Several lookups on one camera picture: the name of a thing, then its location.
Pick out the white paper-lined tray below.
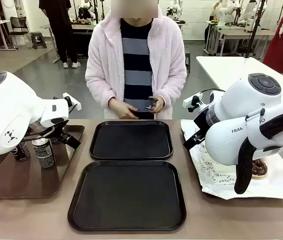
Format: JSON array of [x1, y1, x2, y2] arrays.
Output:
[[180, 118, 283, 201]]

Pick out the dark grey stool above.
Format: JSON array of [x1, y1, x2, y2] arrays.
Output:
[[184, 48, 191, 74]]

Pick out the thin black left gripper cable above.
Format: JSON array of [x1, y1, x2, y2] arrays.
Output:
[[25, 126, 57, 139]]

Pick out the person in pink fleece jacket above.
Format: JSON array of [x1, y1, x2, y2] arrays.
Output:
[[84, 0, 188, 120]]

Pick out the larger black tray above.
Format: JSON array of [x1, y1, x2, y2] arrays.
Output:
[[67, 160, 187, 232]]

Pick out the large white table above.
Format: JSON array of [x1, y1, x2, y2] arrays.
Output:
[[195, 55, 283, 96]]

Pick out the grey plastic stool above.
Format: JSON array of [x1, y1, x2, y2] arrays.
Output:
[[30, 31, 48, 50]]

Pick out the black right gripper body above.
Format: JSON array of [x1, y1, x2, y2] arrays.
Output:
[[192, 109, 211, 141]]

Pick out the chocolate sprinkled donut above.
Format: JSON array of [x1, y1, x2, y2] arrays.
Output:
[[250, 158, 268, 179]]

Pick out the person's right hand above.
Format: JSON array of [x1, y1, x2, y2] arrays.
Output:
[[108, 96, 139, 120]]

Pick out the person's left forearm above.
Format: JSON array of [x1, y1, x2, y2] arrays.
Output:
[[156, 62, 188, 109]]

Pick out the black sleeved right arm cable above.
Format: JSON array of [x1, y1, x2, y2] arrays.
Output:
[[233, 106, 283, 195]]

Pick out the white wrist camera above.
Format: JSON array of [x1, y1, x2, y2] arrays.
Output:
[[62, 92, 82, 111], [182, 92, 204, 108]]

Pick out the black camera pole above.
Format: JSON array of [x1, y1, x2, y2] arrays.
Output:
[[245, 0, 268, 59]]

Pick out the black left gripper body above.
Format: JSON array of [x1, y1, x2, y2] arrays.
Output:
[[50, 124, 70, 145]]

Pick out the dark metal tongs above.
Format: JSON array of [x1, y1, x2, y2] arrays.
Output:
[[145, 95, 159, 113]]

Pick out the white workbench with robots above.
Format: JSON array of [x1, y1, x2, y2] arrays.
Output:
[[204, 19, 278, 57]]

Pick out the person's right forearm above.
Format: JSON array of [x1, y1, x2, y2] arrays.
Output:
[[84, 62, 117, 110]]

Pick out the person's left hand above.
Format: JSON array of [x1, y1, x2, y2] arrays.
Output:
[[147, 95, 167, 114]]

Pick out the red dress on mannequin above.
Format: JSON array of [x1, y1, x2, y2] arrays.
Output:
[[262, 0, 283, 74]]

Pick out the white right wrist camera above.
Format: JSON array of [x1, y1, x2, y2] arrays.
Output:
[[182, 92, 204, 108]]

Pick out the black office chair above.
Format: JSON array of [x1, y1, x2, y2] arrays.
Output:
[[8, 16, 31, 46]]

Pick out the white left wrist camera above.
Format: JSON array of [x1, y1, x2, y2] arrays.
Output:
[[62, 92, 82, 111]]

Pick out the person in black clothes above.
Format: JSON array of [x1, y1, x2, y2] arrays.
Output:
[[38, 0, 82, 69]]

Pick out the brown plastic tray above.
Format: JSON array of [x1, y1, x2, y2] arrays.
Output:
[[0, 124, 86, 200]]

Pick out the smaller black tray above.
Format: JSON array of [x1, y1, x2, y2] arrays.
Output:
[[88, 120, 174, 161]]

